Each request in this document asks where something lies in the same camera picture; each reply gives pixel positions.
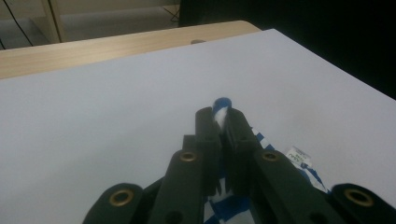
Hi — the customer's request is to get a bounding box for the light wooden table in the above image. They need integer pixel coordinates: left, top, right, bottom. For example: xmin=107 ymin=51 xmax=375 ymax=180
xmin=0 ymin=20 xmax=262 ymax=80

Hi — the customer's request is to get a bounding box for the white table cover sheet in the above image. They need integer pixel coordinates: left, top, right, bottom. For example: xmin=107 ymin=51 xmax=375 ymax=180
xmin=0 ymin=28 xmax=396 ymax=224

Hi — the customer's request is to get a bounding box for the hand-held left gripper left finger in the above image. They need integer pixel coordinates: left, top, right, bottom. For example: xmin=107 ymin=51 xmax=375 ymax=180
xmin=148 ymin=106 xmax=223 ymax=224

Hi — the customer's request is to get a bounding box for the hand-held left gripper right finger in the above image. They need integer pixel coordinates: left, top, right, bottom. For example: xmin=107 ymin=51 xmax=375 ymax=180
xmin=223 ymin=106 xmax=344 ymax=224

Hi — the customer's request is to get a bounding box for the long black hanging cable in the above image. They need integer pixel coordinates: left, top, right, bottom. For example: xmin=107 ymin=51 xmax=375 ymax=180
xmin=3 ymin=0 xmax=34 ymax=48

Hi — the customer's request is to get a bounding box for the blue white striped baby romper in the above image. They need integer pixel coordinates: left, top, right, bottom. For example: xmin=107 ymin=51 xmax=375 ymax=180
xmin=202 ymin=97 xmax=331 ymax=224

